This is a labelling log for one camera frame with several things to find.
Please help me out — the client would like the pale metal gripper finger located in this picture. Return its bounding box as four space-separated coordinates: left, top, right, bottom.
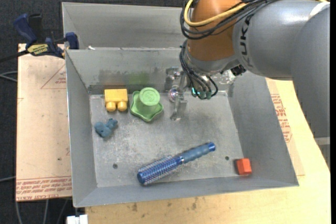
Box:
170 101 182 122
179 97 188 116

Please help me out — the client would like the green star-shaped toy cup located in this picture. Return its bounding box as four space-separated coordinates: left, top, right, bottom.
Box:
129 87 164 123

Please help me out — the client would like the grey metal bin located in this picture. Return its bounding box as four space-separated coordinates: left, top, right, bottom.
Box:
61 2 300 208

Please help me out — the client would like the blue hair brush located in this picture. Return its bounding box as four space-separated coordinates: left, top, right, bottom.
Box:
136 141 216 187

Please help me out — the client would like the yellow toy building block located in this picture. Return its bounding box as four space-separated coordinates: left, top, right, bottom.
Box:
104 88 129 113

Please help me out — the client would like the blue toy animal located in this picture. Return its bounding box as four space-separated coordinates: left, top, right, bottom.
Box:
94 118 119 139

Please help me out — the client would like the orange-red small block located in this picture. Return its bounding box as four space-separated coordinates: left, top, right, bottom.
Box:
234 157 253 176

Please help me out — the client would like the brown cardboard board, red print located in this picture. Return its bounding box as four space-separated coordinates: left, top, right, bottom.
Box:
15 43 307 203

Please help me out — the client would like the black cylinder on white bracket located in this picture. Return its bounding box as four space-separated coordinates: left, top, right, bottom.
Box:
227 63 248 79

